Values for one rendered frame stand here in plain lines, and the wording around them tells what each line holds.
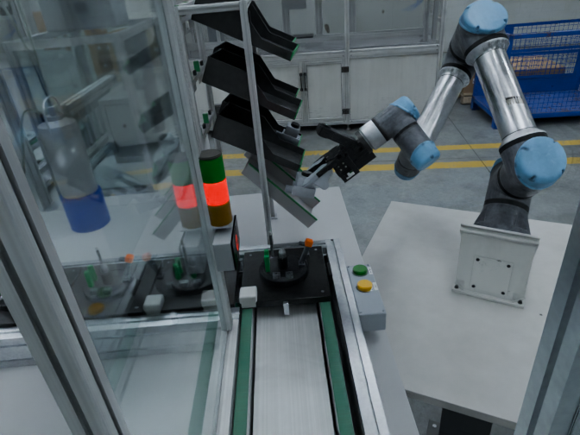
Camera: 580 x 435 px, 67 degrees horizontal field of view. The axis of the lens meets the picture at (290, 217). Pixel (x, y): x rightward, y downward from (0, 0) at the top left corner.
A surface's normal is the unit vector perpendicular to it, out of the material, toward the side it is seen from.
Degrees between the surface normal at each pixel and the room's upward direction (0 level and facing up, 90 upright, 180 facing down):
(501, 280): 90
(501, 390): 0
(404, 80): 90
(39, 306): 90
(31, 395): 0
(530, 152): 54
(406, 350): 0
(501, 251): 90
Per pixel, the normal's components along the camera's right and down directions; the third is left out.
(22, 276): 0.04, 0.49
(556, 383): -1.00, 0.09
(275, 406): -0.07, -0.87
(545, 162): -0.06, -0.11
